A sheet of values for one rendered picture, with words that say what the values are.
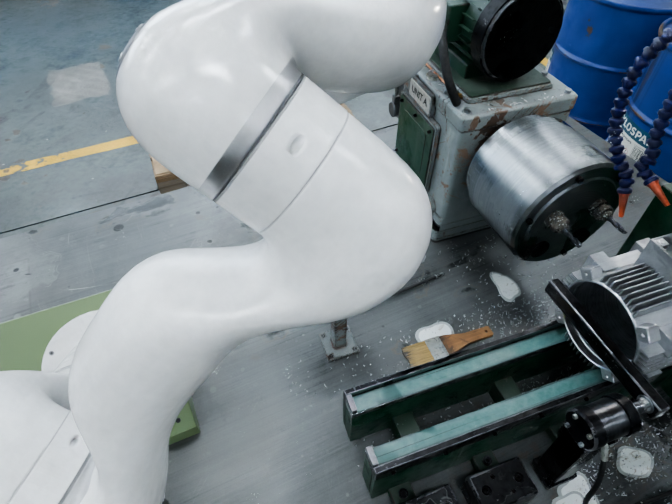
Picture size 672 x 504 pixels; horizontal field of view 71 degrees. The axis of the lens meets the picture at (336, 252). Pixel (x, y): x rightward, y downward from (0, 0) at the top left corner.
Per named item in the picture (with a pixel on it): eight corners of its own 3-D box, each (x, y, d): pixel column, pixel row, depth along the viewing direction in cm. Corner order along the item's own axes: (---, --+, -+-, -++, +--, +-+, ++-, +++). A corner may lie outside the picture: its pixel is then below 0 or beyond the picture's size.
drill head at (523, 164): (511, 162, 124) (542, 71, 106) (608, 259, 101) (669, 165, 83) (427, 181, 119) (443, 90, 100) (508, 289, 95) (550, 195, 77)
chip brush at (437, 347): (484, 322, 104) (485, 320, 103) (496, 340, 101) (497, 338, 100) (400, 349, 99) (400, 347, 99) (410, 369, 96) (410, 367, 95)
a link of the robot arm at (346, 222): (8, 441, 50) (144, 502, 55) (-78, 556, 40) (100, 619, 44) (285, 47, 34) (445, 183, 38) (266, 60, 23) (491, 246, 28)
